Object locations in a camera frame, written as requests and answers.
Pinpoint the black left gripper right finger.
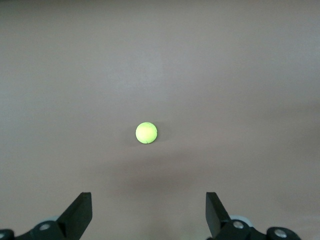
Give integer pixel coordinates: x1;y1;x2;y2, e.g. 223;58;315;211
205;191;302;240

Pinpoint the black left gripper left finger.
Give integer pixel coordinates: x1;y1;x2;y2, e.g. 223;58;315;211
0;191;93;240

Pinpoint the yellow-green tennis ball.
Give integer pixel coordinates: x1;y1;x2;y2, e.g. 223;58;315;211
135;121;158;145

